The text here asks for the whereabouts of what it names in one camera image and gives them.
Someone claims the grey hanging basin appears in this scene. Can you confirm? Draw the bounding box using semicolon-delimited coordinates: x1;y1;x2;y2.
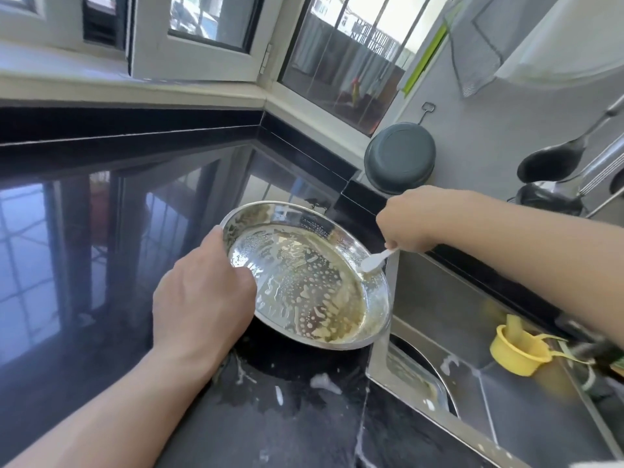
363;122;438;197

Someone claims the yellow hanging sink cup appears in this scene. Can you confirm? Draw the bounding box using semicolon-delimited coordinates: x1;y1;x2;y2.
488;313;571;377

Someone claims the person's right forearm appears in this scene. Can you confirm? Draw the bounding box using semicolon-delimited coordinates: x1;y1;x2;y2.
448;188;624;349

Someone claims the rectangular steel tray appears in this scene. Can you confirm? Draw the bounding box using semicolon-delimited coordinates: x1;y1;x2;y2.
385;341;440;400

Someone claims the stainless steel sink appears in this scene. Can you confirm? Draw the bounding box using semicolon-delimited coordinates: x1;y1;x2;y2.
365;248;624;468

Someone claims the white hanging cloth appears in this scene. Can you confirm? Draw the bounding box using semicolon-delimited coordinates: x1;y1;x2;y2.
443;0;624;98

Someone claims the person's left forearm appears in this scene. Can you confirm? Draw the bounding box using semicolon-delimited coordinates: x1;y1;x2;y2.
5;350;211;468

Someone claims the white cleaning brush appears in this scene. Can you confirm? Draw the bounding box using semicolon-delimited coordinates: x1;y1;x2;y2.
359;246;401;276

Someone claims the steel soup ladle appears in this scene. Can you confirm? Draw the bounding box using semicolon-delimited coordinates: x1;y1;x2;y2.
513;136;624;216

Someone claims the round steel pan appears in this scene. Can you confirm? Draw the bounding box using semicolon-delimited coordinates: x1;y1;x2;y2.
390;331;460;417

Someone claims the person's left hand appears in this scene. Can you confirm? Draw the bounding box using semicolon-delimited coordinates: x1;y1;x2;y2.
151;225;257;381

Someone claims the person's right hand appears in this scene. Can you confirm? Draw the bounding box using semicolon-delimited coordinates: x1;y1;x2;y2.
375;185;469;254

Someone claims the round steel basin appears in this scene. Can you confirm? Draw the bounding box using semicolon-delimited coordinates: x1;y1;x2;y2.
219;200;392;352

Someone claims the hanging steel ladles and skimmer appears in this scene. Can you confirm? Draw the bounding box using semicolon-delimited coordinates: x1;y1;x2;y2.
515;92;624;185

